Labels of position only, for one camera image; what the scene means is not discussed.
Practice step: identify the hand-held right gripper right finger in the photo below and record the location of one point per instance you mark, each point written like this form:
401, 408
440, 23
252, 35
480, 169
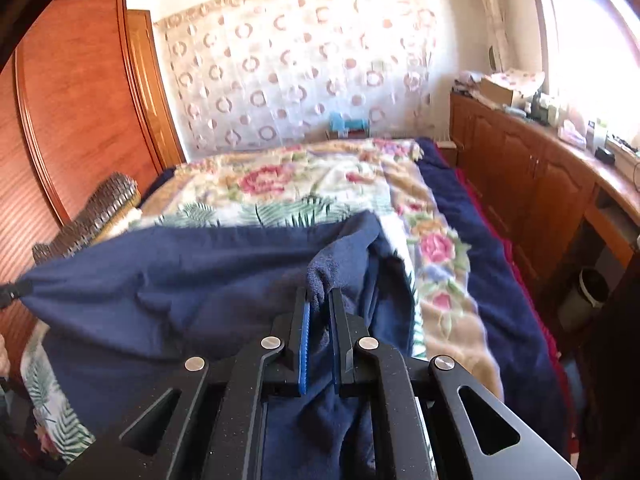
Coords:
345, 355

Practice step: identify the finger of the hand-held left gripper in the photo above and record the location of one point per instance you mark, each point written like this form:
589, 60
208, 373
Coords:
12, 291

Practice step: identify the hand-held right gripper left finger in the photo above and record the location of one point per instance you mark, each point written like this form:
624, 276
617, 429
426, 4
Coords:
304, 355

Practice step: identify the navy printed t-shirt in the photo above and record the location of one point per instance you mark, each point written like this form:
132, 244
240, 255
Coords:
175, 285

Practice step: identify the patterned pillow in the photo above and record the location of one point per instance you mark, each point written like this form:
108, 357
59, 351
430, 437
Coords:
100, 205

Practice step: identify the palm-leaf bed sheet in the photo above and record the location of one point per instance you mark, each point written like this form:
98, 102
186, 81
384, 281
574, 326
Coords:
60, 410

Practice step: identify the floral blanket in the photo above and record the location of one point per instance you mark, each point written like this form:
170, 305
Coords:
300, 180

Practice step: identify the wooden slatted wardrobe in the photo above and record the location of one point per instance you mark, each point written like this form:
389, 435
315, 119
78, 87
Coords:
75, 110

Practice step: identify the blue box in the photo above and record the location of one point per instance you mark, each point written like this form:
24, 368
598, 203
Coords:
345, 122

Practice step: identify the small trash bin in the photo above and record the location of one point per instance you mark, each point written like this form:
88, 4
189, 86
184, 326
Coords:
582, 300

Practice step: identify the long wooden cabinet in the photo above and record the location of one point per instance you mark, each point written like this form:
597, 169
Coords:
525, 170

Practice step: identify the circle-print sheer curtain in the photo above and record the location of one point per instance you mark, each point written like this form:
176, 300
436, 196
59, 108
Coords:
300, 60

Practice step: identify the cardboard box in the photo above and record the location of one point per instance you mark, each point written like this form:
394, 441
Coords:
497, 91

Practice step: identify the pink figurine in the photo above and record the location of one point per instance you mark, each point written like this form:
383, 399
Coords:
570, 130

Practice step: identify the small black box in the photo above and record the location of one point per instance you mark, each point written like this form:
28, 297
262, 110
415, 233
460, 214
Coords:
605, 155

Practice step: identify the pale patterned window curtain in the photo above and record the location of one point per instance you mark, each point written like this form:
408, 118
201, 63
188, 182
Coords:
492, 10

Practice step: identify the wood-framed window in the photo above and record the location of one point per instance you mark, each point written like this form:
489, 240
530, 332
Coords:
590, 50

